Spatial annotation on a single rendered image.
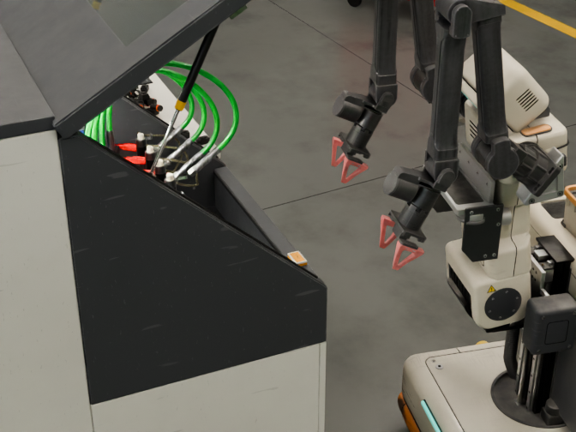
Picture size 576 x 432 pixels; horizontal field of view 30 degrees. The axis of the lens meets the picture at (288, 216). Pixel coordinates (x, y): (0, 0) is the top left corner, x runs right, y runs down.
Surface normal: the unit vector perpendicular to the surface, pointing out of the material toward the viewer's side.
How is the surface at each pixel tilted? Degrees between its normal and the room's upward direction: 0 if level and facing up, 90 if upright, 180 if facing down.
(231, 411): 90
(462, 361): 0
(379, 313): 0
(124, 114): 90
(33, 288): 90
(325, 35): 0
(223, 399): 90
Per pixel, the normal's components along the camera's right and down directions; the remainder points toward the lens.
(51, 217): 0.40, 0.47
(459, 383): 0.00, -0.86
